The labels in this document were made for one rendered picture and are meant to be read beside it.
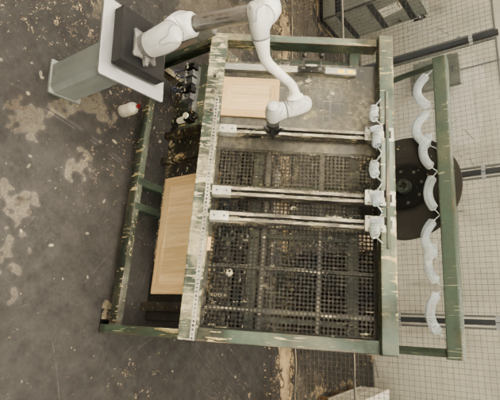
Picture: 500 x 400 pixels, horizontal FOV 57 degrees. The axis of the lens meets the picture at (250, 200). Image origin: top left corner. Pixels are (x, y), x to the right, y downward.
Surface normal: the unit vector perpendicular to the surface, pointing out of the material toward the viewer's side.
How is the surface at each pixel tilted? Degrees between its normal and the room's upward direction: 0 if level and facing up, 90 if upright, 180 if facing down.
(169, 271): 90
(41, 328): 0
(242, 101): 56
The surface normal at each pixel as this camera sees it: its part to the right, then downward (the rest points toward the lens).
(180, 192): -0.58, -0.28
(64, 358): 0.81, -0.11
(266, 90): -0.03, -0.29
